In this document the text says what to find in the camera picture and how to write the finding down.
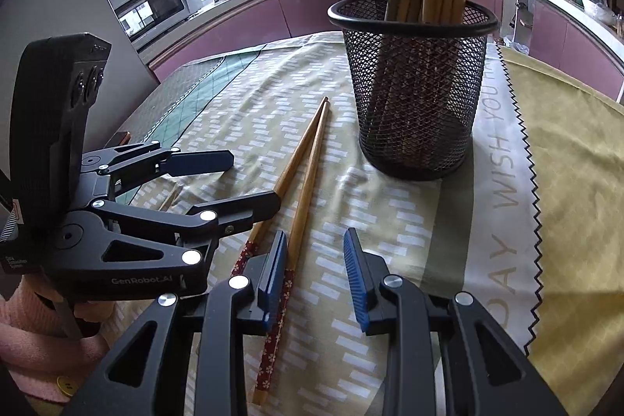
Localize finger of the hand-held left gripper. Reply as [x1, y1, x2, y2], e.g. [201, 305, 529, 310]
[80, 140, 235, 191]
[90, 189, 282, 300]

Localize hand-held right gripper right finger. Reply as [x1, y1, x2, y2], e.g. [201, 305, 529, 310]
[342, 227, 569, 416]

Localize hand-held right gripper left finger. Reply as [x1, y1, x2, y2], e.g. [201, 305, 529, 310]
[63, 230, 289, 416]

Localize red-handled wooden chopstick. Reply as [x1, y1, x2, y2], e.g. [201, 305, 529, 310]
[232, 97, 330, 276]
[251, 101, 332, 406]

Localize black mesh utensil holder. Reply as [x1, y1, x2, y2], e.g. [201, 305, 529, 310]
[328, 0, 500, 182]

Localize person's left forearm pink sleeve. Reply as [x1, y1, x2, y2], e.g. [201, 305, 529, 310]
[0, 280, 118, 404]

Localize person's left hand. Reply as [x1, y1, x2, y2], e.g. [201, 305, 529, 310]
[73, 299, 118, 339]

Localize patterned tablecloth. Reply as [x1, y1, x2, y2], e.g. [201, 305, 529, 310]
[105, 31, 624, 416]

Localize silver microwave oven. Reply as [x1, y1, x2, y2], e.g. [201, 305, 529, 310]
[114, 0, 200, 39]

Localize purple kitchen counter cabinets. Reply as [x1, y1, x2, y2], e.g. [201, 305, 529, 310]
[146, 0, 624, 100]

